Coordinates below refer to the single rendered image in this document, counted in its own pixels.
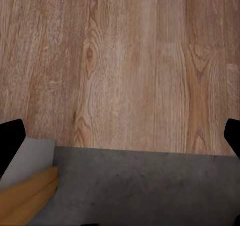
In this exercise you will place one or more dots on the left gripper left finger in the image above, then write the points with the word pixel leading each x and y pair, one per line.
pixel 12 135

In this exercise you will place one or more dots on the door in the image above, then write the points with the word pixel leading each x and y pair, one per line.
pixel 20 202

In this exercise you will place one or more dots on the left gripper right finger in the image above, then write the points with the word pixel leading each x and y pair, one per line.
pixel 232 135

